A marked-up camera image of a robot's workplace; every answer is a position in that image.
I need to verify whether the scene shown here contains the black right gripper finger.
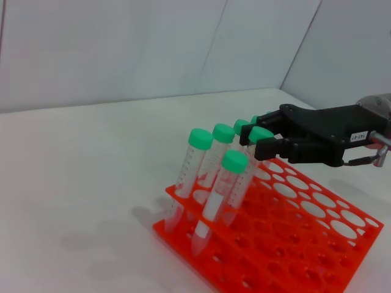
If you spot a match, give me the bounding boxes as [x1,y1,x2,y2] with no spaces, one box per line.
[255,137,309,162]
[239,110,287,147]

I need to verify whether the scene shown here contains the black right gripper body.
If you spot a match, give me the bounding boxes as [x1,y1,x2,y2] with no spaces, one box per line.
[279,103,375,168]

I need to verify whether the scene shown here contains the orange test tube rack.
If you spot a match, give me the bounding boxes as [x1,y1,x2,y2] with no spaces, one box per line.
[152,158,385,293]

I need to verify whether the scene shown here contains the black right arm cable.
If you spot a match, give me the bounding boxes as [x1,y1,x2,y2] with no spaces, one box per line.
[342,131,391,168]

